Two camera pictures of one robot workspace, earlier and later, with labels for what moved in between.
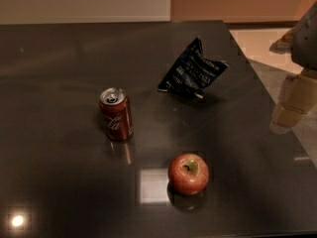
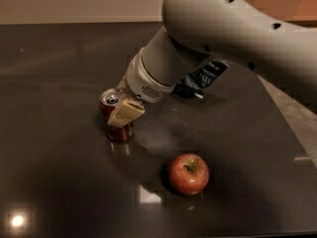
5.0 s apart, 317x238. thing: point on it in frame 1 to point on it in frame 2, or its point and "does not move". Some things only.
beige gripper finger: [299, 98] to [143, 86]
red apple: [188, 174] does not move
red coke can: [117, 109] does not move
